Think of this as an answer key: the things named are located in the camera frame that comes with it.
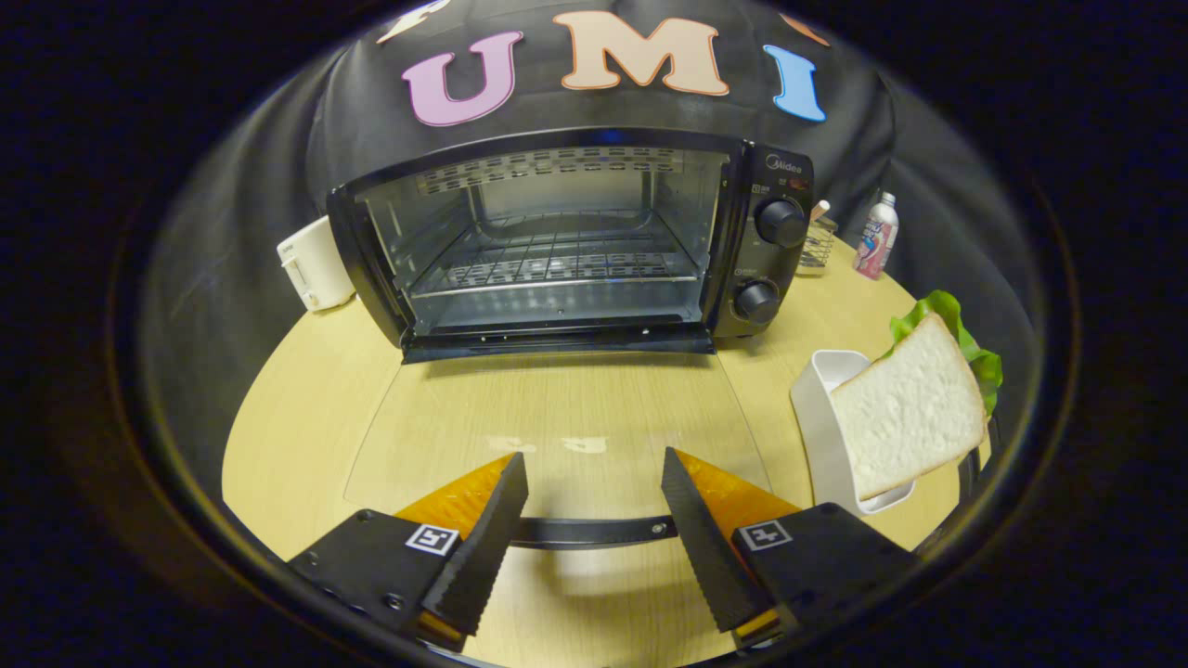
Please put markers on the white pop-up toaster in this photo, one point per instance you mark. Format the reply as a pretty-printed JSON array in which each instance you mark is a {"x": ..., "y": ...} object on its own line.
[{"x": 316, "y": 264}]

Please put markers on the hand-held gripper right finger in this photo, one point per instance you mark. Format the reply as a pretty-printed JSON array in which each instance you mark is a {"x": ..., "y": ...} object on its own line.
[{"x": 705, "y": 557}]

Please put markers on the white bread lettuce sandwich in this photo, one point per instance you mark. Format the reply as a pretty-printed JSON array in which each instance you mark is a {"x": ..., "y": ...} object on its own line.
[{"x": 914, "y": 417}]

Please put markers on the black toaster oven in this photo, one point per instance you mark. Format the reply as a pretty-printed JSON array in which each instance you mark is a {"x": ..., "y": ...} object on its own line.
[{"x": 742, "y": 250}]

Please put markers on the black backdrop cloth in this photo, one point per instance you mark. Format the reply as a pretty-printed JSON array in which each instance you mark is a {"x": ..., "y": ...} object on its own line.
[{"x": 269, "y": 167}]

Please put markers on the pink and white bottle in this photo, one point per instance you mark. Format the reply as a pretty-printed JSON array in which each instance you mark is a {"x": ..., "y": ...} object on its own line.
[{"x": 875, "y": 241}]

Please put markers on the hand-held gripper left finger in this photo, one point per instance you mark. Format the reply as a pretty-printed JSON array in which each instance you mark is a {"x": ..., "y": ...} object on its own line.
[{"x": 483, "y": 557}]

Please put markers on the white rectangular tray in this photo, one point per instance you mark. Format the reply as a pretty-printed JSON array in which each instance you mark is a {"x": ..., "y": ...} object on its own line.
[{"x": 817, "y": 408}]

